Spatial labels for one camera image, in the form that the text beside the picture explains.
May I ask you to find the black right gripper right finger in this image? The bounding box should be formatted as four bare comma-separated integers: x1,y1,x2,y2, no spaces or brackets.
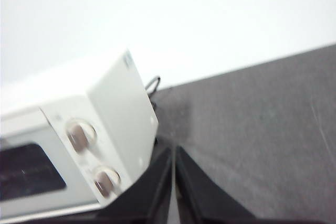
175,146,261,224

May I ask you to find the black power cable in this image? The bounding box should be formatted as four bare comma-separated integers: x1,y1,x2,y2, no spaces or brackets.
144,76,162,110

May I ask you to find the beige oven control knob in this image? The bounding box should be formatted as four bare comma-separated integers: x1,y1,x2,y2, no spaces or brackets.
64,118,98,154
91,165,122,200

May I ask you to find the white toaster oven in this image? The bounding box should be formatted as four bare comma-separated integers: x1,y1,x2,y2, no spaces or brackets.
0,48,160,221

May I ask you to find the glass oven door with handle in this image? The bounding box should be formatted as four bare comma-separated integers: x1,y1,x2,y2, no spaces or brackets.
0,108,102,221

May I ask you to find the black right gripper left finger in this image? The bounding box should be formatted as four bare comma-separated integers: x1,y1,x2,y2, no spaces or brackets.
78,146,173,224

